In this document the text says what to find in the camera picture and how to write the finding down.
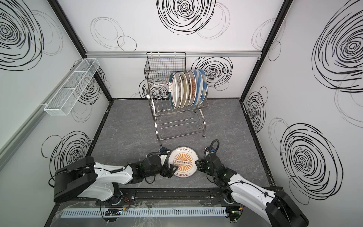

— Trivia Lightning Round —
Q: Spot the stainless steel dish rack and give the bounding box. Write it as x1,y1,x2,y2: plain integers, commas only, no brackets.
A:
140,70,209,145

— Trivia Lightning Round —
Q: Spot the green rim red ring plate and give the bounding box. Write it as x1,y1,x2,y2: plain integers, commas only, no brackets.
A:
169,73,177,109

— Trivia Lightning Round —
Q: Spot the white slotted cable duct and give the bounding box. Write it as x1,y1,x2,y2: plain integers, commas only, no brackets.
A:
60,207,227,218

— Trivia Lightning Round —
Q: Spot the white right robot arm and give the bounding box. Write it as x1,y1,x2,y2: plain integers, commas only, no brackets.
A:
195,152,309,227

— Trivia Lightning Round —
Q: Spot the large blue striped plate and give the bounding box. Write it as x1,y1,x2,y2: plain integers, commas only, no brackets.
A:
199,69,208,104

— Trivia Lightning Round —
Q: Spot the white plate thin green line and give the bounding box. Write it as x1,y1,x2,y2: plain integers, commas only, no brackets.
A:
175,72,183,108

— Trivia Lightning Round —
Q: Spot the black wire wall basket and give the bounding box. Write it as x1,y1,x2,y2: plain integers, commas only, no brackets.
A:
144,52,186,82

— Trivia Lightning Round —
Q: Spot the white wire wall shelf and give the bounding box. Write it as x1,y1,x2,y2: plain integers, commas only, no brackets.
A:
44,58,100,116

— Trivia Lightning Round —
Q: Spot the small blue striped plate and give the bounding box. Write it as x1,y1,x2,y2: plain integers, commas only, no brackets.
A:
193,70,205,106

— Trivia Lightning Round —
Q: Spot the aluminium wall rail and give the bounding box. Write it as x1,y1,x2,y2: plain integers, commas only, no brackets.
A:
86,50,262,58

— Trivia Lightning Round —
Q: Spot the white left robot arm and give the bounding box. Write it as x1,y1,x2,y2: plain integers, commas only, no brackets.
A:
52,147,179,204

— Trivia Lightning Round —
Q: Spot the red text green rim plate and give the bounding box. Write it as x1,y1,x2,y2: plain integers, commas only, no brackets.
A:
185,71,193,107

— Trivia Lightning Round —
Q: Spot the cream floral plate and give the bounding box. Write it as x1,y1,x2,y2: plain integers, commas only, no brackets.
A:
180,72,189,108

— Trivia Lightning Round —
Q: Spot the sunburst plate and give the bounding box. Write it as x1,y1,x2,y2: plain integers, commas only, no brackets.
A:
189,70,199,106
168,147,199,178

